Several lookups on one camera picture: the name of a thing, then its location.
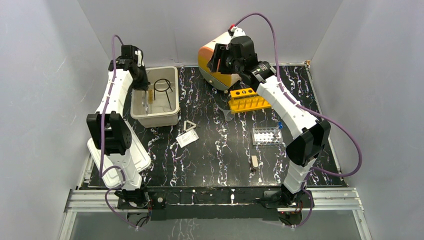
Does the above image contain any white bin lid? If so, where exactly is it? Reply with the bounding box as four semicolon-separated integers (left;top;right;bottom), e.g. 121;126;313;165
102;121;152;191

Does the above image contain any clear acrylic tube rack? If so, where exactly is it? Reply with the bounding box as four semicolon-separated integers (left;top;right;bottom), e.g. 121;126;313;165
251;127;284;146

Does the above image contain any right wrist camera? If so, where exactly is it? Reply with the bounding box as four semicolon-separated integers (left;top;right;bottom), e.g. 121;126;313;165
227;24;246;38

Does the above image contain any black base frame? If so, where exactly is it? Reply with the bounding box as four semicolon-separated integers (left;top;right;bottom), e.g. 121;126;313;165
114;185;315;228

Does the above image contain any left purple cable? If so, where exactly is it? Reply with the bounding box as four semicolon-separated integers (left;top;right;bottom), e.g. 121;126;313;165
98;34;140;229

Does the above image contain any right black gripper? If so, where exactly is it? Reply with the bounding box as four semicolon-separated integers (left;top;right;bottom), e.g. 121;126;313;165
205;44;243;76

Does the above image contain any cylindrical drawer cabinet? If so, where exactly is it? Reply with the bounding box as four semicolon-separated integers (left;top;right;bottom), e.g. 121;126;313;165
197;33;246;91

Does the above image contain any black ring clamp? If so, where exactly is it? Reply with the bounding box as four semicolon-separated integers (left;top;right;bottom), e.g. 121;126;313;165
153;78;173;110

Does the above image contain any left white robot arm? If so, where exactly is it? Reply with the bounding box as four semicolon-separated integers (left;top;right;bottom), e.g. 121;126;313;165
86;44;152;208

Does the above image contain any small glass beaker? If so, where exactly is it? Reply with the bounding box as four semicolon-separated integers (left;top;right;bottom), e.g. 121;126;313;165
157;101;172;113

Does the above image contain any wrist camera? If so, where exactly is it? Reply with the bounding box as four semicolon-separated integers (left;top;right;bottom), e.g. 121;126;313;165
135;49;145;67
227;24;246;38

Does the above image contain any white clay triangle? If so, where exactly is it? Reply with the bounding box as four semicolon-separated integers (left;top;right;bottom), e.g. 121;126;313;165
183;120;197;133

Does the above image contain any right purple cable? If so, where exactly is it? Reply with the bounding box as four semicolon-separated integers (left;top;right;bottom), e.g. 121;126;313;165
231;12;363;229

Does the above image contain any purple cable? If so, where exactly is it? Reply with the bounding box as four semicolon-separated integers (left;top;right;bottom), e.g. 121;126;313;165
231;12;363;229
98;34;140;229

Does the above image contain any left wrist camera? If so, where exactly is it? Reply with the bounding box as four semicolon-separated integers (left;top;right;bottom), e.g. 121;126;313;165
135;49;145;67

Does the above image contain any cream plastic bin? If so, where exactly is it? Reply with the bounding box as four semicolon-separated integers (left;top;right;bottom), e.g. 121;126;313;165
130;66;180;128

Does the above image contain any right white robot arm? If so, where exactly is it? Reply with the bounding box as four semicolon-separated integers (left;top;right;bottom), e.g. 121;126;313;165
206;36;331;207

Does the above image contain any clear plastic funnel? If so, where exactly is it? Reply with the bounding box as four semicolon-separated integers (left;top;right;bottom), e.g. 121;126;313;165
217;106;235;122

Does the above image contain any yellow test tube rack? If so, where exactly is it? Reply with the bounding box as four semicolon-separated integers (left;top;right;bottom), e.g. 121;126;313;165
228;88;272;114

